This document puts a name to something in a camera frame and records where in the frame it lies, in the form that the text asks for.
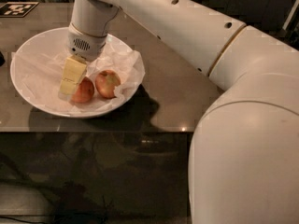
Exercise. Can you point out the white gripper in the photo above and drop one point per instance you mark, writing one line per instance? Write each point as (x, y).
(85, 46)

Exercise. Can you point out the red apple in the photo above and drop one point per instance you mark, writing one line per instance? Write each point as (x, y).
(84, 92)
(106, 82)

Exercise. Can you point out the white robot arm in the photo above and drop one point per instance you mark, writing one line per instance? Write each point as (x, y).
(244, 155)

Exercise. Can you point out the white bowl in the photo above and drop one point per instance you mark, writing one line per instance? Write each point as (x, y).
(21, 78)

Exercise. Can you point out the white crumpled paper liner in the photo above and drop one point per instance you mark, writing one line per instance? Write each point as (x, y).
(40, 75)

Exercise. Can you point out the black white fiducial marker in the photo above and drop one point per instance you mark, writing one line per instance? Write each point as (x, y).
(16, 9)

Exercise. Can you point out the dark cabinet row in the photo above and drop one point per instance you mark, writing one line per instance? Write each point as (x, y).
(266, 15)

